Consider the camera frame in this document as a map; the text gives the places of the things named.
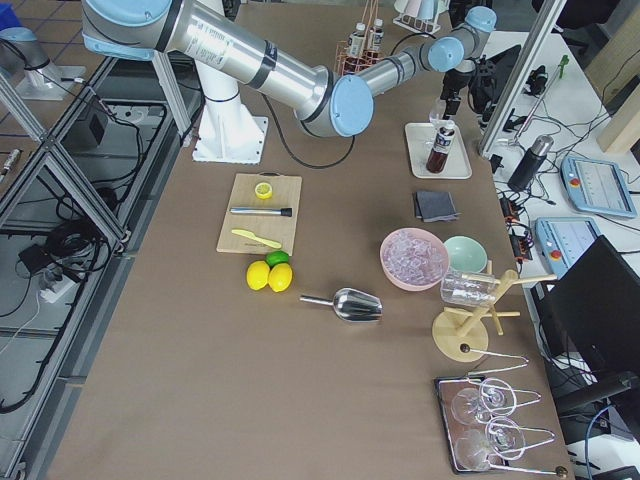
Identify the green lime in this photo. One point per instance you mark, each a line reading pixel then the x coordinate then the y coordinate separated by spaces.
pixel 276 257

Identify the grey folded cloth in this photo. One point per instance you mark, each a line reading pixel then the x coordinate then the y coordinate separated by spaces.
pixel 432 206

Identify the wine glass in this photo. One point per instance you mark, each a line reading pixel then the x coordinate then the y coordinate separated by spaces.
pixel 483 401
pixel 499 442

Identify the yellow plastic knife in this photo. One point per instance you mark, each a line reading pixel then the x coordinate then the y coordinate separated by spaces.
pixel 252 236

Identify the black thermos bottle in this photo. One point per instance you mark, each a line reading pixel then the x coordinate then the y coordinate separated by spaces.
pixel 530 163

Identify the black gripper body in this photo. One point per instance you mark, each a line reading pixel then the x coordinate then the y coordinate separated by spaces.
pixel 452 88

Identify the green bowl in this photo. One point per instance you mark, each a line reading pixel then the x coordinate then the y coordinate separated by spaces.
pixel 466 254

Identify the metal ice scoop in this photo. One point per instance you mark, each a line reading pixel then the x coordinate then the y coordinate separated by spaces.
pixel 351 305

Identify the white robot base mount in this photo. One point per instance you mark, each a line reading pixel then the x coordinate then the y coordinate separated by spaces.
pixel 227 132

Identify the black monitor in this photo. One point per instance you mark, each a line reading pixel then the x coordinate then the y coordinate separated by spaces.
pixel 597 303

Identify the copper wire bottle basket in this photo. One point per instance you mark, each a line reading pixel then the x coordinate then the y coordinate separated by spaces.
pixel 343 64

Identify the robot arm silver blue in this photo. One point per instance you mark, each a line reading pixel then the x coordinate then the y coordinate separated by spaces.
pixel 324 105

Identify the wine glass upper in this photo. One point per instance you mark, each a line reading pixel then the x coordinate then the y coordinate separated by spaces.
pixel 483 401

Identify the steel muddler black tip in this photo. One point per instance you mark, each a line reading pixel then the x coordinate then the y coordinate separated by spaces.
pixel 283 212

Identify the aluminium frame rail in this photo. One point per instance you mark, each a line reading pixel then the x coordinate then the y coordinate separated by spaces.
pixel 75 206

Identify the blue teach pendant tablet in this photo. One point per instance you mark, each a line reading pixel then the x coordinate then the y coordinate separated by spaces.
pixel 597 186

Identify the bamboo cutting board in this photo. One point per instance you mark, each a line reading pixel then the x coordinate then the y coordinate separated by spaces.
pixel 267 206

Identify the black tray with glasses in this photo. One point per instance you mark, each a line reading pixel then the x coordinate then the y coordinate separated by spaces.
pixel 447 388

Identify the tea bottle white cap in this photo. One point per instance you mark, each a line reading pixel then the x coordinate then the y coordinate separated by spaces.
pixel 376 34
pixel 441 148

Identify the clear glass on stand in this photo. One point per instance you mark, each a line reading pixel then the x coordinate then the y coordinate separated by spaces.
pixel 468 289

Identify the tea bottle near handle end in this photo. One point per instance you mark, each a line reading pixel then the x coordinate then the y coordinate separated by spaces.
pixel 356 41

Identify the pink bowl with ice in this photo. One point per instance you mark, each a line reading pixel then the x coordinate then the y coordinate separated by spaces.
pixel 414 259

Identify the cream rectangular tray plate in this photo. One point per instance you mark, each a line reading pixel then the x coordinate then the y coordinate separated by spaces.
pixel 457 165

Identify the half lemon slice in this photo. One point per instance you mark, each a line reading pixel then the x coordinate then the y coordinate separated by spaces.
pixel 263 190

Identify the wooden glass drying stand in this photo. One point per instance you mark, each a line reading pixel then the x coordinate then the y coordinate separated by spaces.
pixel 458 331

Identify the clear glass on tray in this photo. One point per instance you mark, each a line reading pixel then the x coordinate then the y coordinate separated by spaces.
pixel 434 118

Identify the wine glass lower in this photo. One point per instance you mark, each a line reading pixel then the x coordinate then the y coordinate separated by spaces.
pixel 499 442

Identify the yellow lemon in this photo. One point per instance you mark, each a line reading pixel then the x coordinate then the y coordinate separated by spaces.
pixel 257 275
pixel 280 277

